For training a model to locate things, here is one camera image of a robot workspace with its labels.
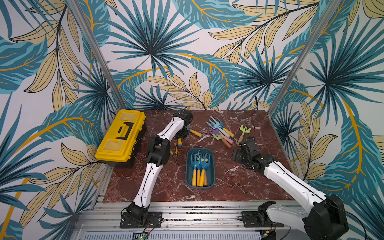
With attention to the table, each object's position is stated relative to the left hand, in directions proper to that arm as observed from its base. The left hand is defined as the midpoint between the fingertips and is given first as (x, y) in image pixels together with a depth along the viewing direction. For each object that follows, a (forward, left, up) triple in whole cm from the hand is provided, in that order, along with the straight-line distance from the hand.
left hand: (180, 137), depth 103 cm
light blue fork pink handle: (+11, -25, 0) cm, 28 cm away
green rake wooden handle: (+8, -46, -1) cm, 47 cm away
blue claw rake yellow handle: (+5, -10, 0) cm, 11 cm away
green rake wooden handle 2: (-29, -16, 0) cm, 33 cm away
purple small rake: (+6, -25, 0) cm, 26 cm away
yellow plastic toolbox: (-18, +30, +15) cm, 38 cm away
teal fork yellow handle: (+11, -30, 0) cm, 32 cm away
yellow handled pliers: (-13, +2, 0) cm, 13 cm away
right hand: (-18, -35, +9) cm, 41 cm away
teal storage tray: (-22, -20, -1) cm, 30 cm away
